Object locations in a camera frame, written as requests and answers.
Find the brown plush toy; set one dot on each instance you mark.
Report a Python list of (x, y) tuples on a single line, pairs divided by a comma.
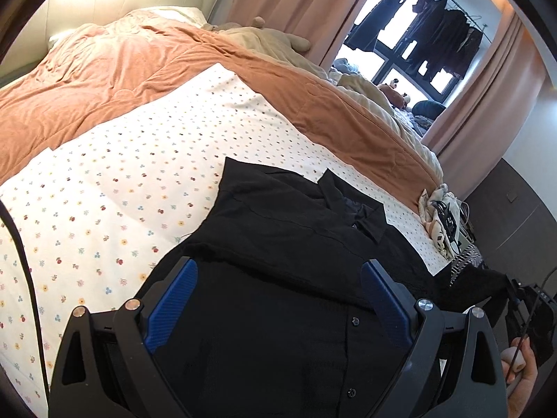
[(394, 93)]

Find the cream blanket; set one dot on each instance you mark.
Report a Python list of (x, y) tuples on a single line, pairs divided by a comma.
[(374, 100)]

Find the striped cloth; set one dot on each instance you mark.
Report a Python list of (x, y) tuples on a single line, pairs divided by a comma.
[(468, 261)]

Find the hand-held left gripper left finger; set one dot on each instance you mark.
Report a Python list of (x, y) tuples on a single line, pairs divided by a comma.
[(172, 300)]

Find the pink curtain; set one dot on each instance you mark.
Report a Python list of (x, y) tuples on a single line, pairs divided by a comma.
[(300, 4), (487, 78)]

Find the hanging dark clothes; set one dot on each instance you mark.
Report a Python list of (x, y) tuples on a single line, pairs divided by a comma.
[(431, 30)]

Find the orange blanket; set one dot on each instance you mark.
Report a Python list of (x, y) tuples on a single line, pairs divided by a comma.
[(130, 69)]

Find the black button shirt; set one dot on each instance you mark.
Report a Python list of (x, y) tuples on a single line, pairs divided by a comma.
[(283, 248)]

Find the person's right hand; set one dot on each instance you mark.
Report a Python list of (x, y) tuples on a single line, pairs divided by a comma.
[(522, 379)]

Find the beige plush toy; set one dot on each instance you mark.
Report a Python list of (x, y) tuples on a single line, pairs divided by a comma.
[(278, 35)]

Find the dark blue cushion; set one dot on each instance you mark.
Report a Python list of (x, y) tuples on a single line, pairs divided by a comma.
[(428, 109)]

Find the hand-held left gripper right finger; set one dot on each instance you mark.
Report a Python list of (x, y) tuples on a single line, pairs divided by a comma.
[(383, 300)]

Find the floral bed sheet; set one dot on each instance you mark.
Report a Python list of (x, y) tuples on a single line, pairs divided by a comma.
[(130, 174)]

